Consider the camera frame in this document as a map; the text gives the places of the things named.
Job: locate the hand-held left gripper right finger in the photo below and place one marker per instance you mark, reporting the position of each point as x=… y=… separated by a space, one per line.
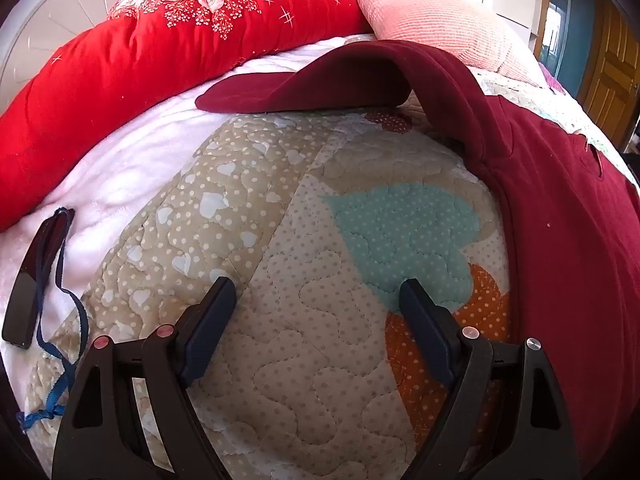
x=425 y=325

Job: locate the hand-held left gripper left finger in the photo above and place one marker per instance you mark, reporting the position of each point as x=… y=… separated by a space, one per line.
x=210 y=322

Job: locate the dark red sweater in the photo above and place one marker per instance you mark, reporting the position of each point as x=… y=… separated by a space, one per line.
x=565 y=260

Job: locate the patchwork heart quilt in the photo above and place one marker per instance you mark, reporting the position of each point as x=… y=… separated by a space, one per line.
x=310 y=360

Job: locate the white fleece blanket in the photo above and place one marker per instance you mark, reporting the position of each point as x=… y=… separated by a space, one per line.
x=125 y=170

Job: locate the red floral duvet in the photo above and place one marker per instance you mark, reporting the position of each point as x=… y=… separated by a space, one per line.
x=125 y=85

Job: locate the pink ribbed pillow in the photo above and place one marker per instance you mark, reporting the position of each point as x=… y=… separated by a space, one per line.
x=440 y=15

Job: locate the wooden door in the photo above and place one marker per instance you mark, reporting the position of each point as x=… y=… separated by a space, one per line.
x=615 y=75

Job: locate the blue glass door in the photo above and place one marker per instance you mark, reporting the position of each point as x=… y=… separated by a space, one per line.
x=570 y=20

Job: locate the white headboard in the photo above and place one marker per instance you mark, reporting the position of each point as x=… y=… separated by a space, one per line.
x=60 y=10

